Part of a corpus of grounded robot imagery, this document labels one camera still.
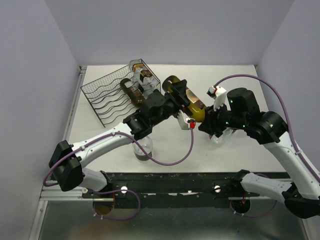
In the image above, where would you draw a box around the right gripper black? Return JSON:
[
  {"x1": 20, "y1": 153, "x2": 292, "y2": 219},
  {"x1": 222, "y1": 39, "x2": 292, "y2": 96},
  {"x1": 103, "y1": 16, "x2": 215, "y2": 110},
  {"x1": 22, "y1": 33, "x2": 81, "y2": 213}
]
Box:
[{"x1": 197, "y1": 100, "x2": 247, "y2": 135}]

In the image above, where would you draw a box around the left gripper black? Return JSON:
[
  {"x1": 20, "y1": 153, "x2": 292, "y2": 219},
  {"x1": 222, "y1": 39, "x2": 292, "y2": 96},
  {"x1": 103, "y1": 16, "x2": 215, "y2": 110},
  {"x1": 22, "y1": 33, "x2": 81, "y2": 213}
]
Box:
[{"x1": 150, "y1": 79, "x2": 191, "y2": 128}]

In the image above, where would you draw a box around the square clear bottle dark cap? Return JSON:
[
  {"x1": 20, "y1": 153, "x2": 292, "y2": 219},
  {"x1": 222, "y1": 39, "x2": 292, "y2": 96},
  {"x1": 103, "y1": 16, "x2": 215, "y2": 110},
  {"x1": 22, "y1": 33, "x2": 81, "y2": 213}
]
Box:
[{"x1": 129, "y1": 59, "x2": 158, "y2": 91}]

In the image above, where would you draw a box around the olive green wine bottle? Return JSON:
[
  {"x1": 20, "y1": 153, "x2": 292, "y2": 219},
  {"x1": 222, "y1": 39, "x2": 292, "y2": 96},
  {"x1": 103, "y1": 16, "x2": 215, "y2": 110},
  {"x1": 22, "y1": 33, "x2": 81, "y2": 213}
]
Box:
[{"x1": 119, "y1": 78, "x2": 146, "y2": 109}]

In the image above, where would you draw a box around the black wire wine rack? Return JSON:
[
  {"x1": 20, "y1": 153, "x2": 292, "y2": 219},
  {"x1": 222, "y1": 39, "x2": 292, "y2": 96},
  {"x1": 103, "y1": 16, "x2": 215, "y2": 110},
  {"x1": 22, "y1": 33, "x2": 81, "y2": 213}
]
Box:
[{"x1": 80, "y1": 60, "x2": 162, "y2": 129}]

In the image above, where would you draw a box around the clear square bottle black label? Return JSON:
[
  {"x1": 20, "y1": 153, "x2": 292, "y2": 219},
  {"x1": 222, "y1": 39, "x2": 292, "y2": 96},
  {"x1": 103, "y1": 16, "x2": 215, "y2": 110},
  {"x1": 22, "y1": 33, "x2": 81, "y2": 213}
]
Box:
[{"x1": 133, "y1": 70, "x2": 159, "y2": 98}]

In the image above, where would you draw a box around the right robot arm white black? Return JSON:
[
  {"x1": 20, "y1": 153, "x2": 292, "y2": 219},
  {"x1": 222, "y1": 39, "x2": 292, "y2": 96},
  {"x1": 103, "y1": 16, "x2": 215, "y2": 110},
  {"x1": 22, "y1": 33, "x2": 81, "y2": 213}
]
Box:
[{"x1": 198, "y1": 86, "x2": 320, "y2": 219}]

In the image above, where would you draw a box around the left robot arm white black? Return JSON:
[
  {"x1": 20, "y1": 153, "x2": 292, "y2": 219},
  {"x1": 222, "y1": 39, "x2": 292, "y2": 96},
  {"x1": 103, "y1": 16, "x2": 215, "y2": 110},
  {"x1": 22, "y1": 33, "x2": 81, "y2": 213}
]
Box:
[{"x1": 46, "y1": 80, "x2": 190, "y2": 198}]

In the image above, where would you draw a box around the round clear flask bottle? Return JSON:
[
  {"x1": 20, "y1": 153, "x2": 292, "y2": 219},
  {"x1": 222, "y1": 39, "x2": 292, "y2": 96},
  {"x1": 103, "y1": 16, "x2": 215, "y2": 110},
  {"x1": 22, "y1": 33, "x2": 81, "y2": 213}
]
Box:
[{"x1": 209, "y1": 128, "x2": 234, "y2": 147}]

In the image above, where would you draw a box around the round clear bottle silver cap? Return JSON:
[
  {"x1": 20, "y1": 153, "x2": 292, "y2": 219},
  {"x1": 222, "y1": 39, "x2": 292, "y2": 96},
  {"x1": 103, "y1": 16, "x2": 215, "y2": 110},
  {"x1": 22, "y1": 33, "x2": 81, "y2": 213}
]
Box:
[{"x1": 132, "y1": 136, "x2": 154, "y2": 162}]

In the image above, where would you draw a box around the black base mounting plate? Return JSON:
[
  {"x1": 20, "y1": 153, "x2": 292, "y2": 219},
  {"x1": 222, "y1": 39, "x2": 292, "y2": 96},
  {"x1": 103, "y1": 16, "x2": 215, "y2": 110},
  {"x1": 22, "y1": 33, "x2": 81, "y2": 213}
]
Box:
[{"x1": 74, "y1": 171, "x2": 293, "y2": 210}]

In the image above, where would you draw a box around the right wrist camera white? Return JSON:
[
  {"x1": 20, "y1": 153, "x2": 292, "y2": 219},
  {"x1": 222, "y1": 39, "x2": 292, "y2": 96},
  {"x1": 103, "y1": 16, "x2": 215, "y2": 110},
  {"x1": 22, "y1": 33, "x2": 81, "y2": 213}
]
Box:
[{"x1": 207, "y1": 85, "x2": 227, "y2": 111}]

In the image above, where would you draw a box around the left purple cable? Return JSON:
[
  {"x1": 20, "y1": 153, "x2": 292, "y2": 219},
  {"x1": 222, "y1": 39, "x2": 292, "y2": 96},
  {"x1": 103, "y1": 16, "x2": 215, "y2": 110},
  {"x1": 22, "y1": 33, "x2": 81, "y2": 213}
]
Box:
[{"x1": 42, "y1": 126, "x2": 195, "y2": 188}]

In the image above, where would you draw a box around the purple cable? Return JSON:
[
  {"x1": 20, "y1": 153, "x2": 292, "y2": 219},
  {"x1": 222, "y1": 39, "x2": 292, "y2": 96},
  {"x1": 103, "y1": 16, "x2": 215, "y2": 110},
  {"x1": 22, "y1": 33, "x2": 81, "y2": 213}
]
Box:
[
  {"x1": 42, "y1": 126, "x2": 195, "y2": 188},
  {"x1": 212, "y1": 73, "x2": 320, "y2": 183}
]

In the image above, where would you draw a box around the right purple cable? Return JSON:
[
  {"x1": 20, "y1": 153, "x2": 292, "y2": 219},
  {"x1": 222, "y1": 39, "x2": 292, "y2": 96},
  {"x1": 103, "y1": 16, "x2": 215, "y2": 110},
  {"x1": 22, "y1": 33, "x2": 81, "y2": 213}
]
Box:
[{"x1": 212, "y1": 73, "x2": 320, "y2": 183}]

